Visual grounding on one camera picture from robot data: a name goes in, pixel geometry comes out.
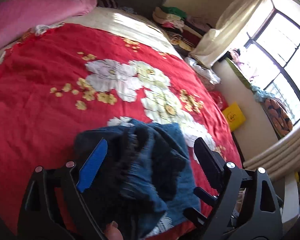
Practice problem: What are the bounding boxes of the blue denim pants lace trim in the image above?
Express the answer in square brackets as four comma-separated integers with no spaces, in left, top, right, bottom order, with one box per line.
[74,120,200,239]

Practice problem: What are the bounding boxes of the left hand red nails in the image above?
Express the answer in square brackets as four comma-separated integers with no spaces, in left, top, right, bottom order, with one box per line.
[104,221,123,240]

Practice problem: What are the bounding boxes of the yellow box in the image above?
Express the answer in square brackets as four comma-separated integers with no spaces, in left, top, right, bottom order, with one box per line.
[222,102,246,132]

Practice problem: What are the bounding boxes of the red bag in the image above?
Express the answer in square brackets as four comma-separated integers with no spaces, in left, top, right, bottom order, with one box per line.
[209,90,229,111]

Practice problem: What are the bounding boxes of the orange patterned cushion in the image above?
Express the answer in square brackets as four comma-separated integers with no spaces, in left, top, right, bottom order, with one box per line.
[263,98,293,138]

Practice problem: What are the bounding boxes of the red floral bedspread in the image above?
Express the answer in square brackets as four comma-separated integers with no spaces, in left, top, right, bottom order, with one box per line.
[0,23,241,232]

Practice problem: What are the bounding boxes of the stack of folded clothes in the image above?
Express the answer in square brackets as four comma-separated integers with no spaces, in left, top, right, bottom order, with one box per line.
[152,6,212,57]

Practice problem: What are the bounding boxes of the beige bed sheet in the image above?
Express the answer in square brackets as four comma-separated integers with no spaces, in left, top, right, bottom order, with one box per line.
[0,7,182,64]

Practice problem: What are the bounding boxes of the cream curtain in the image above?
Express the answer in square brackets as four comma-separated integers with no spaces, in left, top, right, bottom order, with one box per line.
[189,0,265,68]

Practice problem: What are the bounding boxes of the striped pillow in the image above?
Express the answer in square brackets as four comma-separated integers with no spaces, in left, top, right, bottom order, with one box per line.
[97,0,118,9]

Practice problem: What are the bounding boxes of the pink quilt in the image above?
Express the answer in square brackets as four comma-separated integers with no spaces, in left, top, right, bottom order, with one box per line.
[0,0,97,49]

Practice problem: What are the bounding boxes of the window with dark frame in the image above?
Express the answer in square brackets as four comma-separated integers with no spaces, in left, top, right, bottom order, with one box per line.
[243,0,300,126]

